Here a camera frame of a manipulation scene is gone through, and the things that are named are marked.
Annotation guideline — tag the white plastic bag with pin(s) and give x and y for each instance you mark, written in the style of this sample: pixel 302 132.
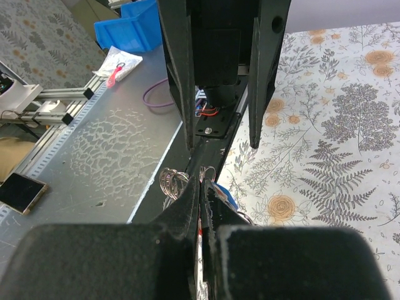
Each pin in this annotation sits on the white plastic bag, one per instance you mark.
pixel 118 62

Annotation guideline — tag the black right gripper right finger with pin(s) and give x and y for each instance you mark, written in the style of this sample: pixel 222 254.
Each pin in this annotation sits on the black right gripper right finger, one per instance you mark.
pixel 244 261

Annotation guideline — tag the white slotted cable duct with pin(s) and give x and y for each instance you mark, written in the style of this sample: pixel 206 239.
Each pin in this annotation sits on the white slotted cable duct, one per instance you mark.
pixel 34 162

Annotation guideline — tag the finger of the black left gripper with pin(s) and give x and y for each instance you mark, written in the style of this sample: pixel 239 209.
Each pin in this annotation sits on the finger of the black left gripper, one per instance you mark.
pixel 267 39
pixel 175 22

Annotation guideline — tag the aluminium frame extrusion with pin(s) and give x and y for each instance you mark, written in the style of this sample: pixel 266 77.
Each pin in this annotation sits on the aluminium frame extrusion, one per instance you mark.
pixel 30 105

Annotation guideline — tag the blue plastic storage bin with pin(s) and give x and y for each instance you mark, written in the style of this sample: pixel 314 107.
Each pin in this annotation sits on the blue plastic storage bin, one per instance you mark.
pixel 136 31

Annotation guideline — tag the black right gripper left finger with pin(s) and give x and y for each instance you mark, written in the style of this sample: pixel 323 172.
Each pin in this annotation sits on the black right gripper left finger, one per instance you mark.
pixel 155 260

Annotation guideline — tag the black smartphone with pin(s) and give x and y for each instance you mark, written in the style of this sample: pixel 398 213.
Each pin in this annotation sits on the black smartphone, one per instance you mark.
pixel 21 193

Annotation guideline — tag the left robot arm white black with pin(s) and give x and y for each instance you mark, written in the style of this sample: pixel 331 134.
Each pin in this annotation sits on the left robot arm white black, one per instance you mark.
pixel 205 45

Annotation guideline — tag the blue tagged key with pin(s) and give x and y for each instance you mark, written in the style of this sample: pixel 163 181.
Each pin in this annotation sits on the blue tagged key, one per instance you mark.
pixel 226 195

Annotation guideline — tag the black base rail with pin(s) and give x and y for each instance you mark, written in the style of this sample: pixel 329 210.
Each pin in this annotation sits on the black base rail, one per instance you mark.
pixel 213 142

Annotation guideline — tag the pink tag on bag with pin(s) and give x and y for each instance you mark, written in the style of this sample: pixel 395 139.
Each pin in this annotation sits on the pink tag on bag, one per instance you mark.
pixel 112 78

